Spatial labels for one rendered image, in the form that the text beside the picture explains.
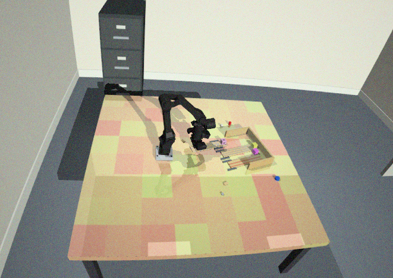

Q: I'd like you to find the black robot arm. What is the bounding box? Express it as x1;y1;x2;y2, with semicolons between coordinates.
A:
158;94;216;156

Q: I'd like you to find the tan strip with blue dots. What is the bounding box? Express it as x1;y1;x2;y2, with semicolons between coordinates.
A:
190;141;227;153

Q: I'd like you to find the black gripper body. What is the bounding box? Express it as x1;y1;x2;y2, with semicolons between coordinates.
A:
187;127;207;150

